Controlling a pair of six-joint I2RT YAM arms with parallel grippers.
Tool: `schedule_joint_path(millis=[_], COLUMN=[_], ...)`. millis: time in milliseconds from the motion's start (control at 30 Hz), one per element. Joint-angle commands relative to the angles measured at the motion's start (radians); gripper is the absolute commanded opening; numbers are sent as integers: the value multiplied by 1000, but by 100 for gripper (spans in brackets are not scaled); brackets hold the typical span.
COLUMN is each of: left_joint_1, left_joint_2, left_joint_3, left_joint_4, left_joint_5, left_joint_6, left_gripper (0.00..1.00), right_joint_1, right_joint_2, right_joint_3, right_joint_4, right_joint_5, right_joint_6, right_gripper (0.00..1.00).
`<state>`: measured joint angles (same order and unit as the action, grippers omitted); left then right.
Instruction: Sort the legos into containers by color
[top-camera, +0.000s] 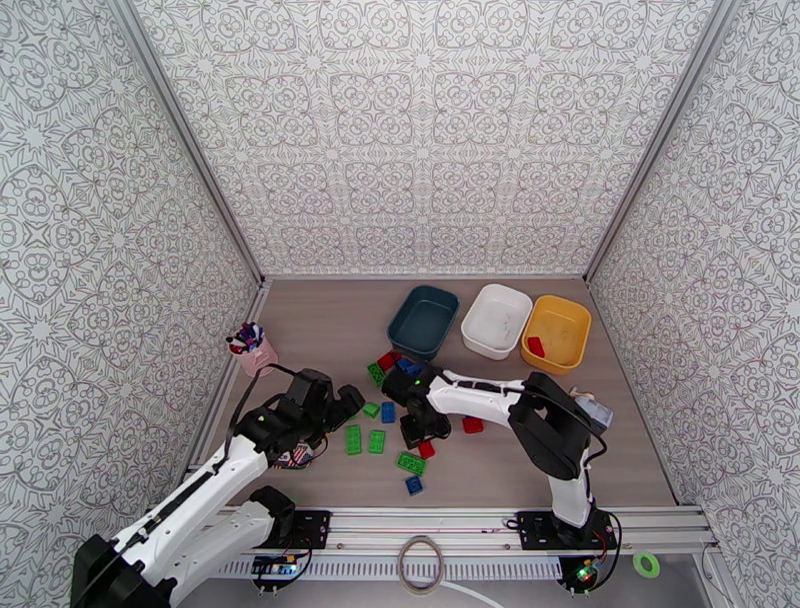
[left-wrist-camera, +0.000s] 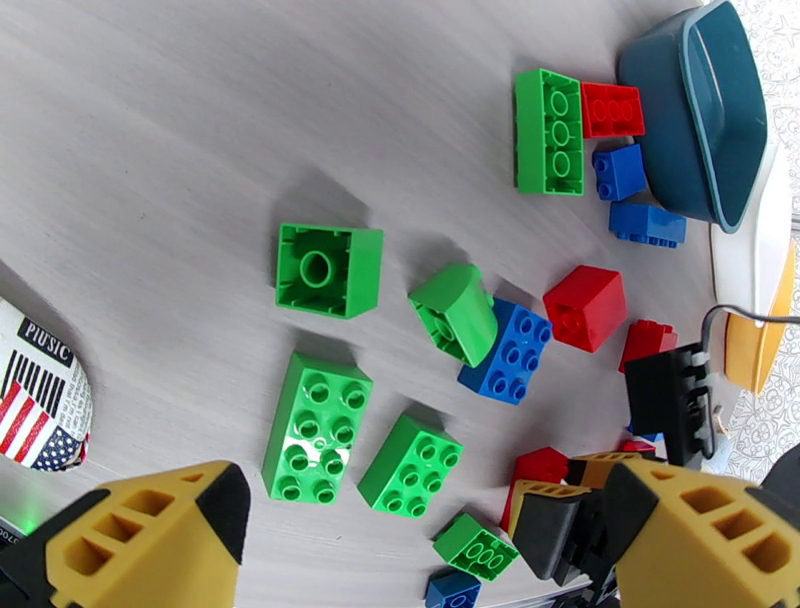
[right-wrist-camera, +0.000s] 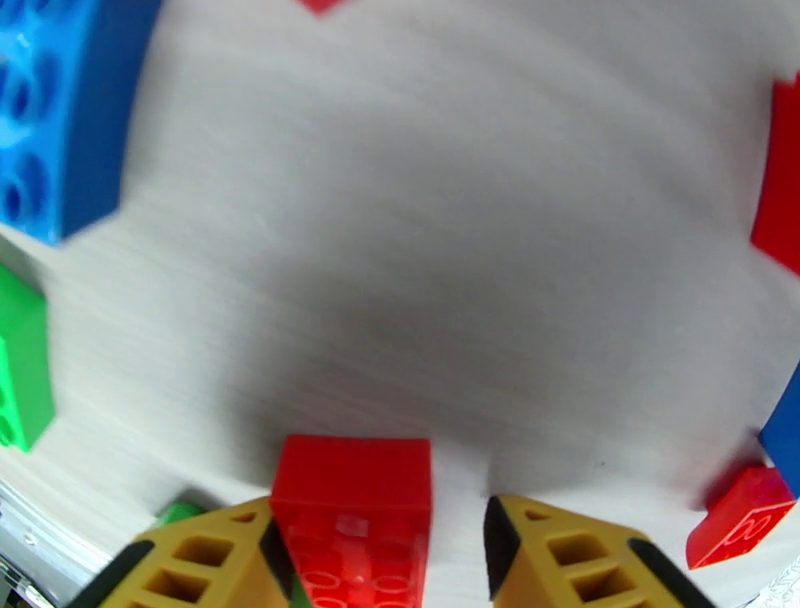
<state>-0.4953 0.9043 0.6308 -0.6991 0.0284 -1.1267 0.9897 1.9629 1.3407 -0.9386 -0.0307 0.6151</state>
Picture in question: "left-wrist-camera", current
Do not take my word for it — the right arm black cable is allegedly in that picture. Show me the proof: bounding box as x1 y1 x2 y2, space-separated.
699 304 800 358

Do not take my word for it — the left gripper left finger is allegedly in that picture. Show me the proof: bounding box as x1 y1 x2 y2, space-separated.
0 460 253 608

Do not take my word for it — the green two-by-three lego brick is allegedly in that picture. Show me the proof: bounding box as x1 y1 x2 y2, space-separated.
357 414 465 519

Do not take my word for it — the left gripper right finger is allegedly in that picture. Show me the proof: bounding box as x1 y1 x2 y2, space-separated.
602 459 800 608

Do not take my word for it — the green curved lego brick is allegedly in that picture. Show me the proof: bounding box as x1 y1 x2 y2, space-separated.
408 262 499 369

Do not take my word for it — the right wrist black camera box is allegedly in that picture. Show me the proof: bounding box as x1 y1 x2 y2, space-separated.
624 342 717 469

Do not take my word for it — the small blue lego brick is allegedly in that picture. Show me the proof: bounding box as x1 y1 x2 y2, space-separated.
592 144 648 202

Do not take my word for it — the flag print fabric pouch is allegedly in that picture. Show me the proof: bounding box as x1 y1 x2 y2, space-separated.
0 296 94 473

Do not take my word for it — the yellow plastic container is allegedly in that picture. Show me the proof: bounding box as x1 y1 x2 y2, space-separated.
723 240 800 396

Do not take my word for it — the dark teal plastic container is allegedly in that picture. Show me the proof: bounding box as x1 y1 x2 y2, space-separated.
618 0 769 234

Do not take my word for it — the red square lego brick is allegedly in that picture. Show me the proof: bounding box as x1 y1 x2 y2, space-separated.
542 265 628 354

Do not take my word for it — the white plastic container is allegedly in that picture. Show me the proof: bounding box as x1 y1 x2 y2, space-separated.
709 143 796 317

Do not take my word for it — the green square lego brick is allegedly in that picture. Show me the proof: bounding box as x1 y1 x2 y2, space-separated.
275 222 384 320

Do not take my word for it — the light blue white roll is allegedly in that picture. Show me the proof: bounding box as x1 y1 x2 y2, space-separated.
709 404 739 467

